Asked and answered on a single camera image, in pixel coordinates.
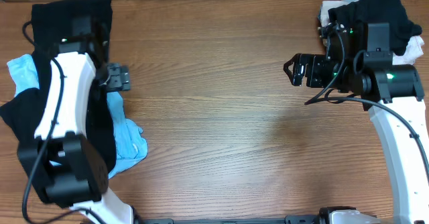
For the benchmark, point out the folded black garment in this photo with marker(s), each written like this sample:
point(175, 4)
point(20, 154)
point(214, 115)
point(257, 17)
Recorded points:
point(359, 13)

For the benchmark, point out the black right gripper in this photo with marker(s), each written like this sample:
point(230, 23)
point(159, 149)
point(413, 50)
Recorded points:
point(316, 64)

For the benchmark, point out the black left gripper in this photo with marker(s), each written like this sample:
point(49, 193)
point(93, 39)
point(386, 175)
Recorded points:
point(118, 77)

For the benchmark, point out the black t-shirt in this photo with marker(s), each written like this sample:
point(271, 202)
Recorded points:
point(50, 23)

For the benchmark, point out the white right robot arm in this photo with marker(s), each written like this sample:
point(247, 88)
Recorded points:
point(358, 67)

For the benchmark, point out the light blue t-shirt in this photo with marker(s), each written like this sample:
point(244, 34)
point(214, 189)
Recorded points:
point(131, 147)

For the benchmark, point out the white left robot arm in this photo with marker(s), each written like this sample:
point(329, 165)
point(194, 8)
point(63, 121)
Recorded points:
point(62, 166)

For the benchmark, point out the folded beige garment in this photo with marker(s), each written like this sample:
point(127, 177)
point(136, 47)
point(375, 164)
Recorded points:
point(413, 49)

